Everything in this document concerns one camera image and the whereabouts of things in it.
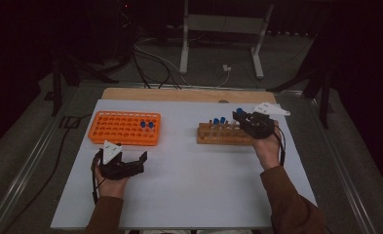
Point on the blue-capped glass test tube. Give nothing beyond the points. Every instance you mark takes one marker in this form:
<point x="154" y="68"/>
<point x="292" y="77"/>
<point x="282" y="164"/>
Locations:
<point x="240" y="110"/>
<point x="216" y="121"/>
<point x="151" y="124"/>
<point x="143" y="124"/>
<point x="222" y="120"/>

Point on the white table sheet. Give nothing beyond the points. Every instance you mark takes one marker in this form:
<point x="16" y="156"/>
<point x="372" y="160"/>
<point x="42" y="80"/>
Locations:
<point x="185" y="182"/>

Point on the aluminium frame rail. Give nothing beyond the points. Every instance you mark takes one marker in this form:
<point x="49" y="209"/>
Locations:
<point x="341" y="169"/>
<point x="26" y="165"/>

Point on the person's left hand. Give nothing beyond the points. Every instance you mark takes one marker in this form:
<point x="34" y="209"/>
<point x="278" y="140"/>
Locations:
<point x="112" y="188"/>

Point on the white power adapter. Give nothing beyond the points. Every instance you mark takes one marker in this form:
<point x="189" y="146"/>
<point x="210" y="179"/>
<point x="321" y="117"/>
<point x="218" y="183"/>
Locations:
<point x="227" y="68"/>

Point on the black tripod stand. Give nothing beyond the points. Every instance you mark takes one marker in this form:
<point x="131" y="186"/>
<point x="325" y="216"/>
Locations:
<point x="324" y="97"/>
<point x="56" y="87"/>

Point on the wooden test tube rack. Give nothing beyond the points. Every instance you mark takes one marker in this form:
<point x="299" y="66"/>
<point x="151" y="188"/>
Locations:
<point x="221" y="139"/>

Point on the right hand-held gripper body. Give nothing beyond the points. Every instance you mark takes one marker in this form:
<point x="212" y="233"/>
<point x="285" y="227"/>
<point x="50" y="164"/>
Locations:
<point x="259" y="126"/>

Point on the grey metal stand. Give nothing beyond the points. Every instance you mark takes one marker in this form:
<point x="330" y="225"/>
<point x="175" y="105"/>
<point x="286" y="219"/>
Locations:
<point x="224" y="23"/>

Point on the orange plastic tube rack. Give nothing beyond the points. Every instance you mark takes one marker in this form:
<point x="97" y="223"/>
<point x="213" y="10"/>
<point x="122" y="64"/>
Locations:
<point x="114" y="130"/>

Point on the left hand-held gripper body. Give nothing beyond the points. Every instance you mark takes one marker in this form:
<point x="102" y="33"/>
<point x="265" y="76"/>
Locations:
<point x="109" y="151"/>

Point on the person's right hand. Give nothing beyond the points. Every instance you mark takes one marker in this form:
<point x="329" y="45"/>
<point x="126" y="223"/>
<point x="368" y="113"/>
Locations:
<point x="267" y="149"/>

